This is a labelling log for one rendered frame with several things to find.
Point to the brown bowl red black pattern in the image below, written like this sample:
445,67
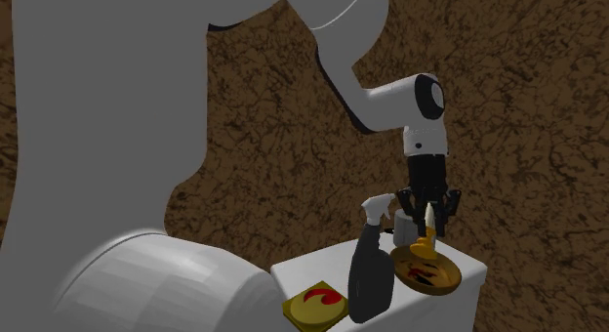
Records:
428,276

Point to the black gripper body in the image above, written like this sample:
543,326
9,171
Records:
426,175

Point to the black spray bottle white trigger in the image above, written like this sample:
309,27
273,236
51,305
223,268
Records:
371,278

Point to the yellow square box red swirl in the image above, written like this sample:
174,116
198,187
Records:
311,312

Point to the yellow candle holder white candle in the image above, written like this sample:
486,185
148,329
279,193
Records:
425,245

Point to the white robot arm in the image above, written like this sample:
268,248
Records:
109,131

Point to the white toilet tank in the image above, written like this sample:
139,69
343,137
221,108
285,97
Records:
323,269

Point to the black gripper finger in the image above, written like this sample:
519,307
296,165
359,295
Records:
447,208
408,201

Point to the grey cylinder cup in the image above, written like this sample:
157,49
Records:
403,228

